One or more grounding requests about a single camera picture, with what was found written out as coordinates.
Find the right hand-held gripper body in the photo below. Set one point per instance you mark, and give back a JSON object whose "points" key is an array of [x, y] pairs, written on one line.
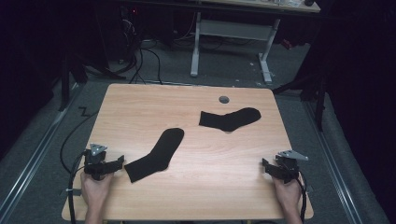
{"points": [[288, 166]]}

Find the metal floor rail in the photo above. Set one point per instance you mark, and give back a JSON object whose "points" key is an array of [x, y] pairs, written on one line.
{"points": [[336, 174], [34, 155]]}

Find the white-framed desk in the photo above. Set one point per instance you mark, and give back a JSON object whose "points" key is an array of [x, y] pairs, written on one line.
{"points": [[233, 29]]}

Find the person's right hand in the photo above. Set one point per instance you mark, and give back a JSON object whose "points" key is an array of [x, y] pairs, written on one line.
{"points": [[288, 196]]}

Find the small red object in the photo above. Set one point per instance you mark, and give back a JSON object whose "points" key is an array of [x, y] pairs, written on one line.
{"points": [[287, 44]]}

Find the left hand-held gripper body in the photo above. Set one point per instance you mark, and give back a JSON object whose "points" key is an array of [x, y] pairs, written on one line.
{"points": [[95, 157]]}

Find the dark computer tower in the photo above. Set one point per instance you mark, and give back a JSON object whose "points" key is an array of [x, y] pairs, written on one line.
{"points": [[129, 31]]}

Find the grey tape strip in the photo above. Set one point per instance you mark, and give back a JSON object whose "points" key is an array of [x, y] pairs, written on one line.
{"points": [[310, 188], [76, 192]]}

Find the grey table grommet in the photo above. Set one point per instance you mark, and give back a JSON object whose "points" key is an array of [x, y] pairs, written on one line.
{"points": [[223, 99]]}

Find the black metal stand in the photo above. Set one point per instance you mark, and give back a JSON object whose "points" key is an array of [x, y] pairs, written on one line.
{"points": [[64, 84], [319, 102]]}

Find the person's left hand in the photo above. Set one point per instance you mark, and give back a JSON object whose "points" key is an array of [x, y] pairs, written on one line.
{"points": [[95, 193]]}

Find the black sock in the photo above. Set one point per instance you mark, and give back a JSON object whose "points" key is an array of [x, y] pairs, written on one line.
{"points": [[230, 119], [155, 155]]}

